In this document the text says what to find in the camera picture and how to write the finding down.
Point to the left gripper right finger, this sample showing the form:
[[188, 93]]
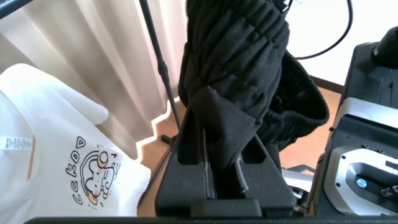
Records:
[[267, 183]]

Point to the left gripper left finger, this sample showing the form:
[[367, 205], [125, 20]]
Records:
[[186, 180]]

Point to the black garment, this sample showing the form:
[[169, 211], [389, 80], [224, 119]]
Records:
[[233, 62]]

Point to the white garment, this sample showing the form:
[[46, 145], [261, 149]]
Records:
[[46, 109]]

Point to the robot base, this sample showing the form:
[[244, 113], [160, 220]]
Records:
[[357, 130]]

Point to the black clothes rack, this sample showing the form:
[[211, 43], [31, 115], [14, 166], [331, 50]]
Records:
[[155, 46]]

